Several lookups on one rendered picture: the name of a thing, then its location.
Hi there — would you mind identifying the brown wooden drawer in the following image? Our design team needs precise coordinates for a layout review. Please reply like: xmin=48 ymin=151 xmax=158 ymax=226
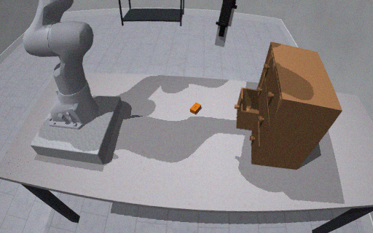
xmin=258 ymin=97 xmax=270 ymax=145
xmin=264 ymin=48 xmax=275 ymax=89
xmin=250 ymin=117 xmax=260 ymax=161
xmin=267 ymin=71 xmax=281 ymax=124
xmin=235 ymin=88 xmax=259 ymax=130
xmin=256 ymin=71 xmax=267 ymax=111

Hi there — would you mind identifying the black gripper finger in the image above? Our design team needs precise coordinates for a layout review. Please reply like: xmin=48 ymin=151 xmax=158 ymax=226
xmin=215 ymin=0 xmax=236 ymax=47
xmin=228 ymin=1 xmax=237 ymax=27

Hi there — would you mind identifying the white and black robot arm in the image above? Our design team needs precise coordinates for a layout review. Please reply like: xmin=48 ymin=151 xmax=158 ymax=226
xmin=23 ymin=0 xmax=99 ymax=130

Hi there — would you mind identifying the brown wooden chest of drawers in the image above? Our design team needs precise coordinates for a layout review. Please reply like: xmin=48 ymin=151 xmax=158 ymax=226
xmin=251 ymin=42 xmax=342 ymax=170

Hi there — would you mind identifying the orange nine-volt battery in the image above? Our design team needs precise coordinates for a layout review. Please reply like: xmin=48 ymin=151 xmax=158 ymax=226
xmin=190 ymin=103 xmax=201 ymax=114

